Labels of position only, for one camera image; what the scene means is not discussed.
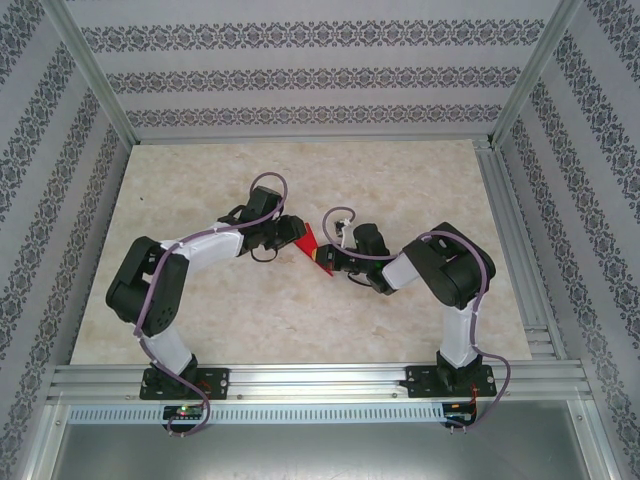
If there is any controller board with red wires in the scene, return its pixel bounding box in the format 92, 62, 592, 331
442, 399, 480, 427

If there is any controller board with green light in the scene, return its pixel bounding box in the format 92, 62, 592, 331
162, 404, 208, 427

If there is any slotted grey cable duct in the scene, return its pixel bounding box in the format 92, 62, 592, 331
67, 403, 447, 424

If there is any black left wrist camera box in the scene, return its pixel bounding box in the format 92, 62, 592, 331
246, 185, 282, 220

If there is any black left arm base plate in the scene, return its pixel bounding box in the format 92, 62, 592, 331
141, 367, 231, 401

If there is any grey metal sheet panel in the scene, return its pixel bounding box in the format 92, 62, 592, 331
37, 422, 619, 480

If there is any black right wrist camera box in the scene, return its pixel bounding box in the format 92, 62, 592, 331
351, 223, 392, 262

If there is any aluminium frame post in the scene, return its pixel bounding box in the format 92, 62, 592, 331
487, 0, 585, 147
43, 0, 137, 147

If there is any long aluminium mounting rail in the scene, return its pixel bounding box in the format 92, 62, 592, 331
47, 363, 592, 404

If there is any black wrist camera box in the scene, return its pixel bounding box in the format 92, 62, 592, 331
246, 185, 282, 220
351, 223, 392, 262

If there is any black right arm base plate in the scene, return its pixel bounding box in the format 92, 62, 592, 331
405, 364, 499, 400

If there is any aluminium side rail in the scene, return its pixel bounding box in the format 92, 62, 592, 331
473, 138, 569, 362

